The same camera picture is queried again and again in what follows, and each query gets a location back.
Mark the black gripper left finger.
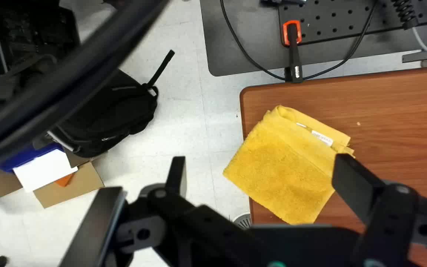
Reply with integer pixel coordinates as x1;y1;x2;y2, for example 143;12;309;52
59;186;129;267

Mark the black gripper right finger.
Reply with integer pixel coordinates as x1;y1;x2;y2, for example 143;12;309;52
331;153;389;230

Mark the yellow terry towel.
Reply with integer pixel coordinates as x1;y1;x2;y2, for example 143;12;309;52
223;104;356;227

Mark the small brown cardboard box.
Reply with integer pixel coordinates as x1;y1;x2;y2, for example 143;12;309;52
0;153;105;211

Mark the white paper sheet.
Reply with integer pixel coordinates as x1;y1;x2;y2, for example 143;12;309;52
12;147;80;193

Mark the blue flat item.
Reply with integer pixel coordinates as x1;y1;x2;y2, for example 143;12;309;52
0;141;67;174

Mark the black backpack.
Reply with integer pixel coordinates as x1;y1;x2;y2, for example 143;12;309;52
45;49;177;161

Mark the round metal floor grate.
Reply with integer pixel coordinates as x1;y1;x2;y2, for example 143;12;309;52
233;213;252;230

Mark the black perforated board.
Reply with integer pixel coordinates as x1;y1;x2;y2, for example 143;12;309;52
277;0;427;46

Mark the black fabric bag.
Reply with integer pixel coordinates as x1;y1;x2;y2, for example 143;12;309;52
0;0;82;109

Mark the black clamp with orange handle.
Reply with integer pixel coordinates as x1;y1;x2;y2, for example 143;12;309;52
280;20;306;83

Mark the thick black cable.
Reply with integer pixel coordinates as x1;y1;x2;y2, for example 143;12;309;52
0;0;174;170

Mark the thin black cable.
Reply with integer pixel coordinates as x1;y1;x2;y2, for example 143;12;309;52
218;0;378;83

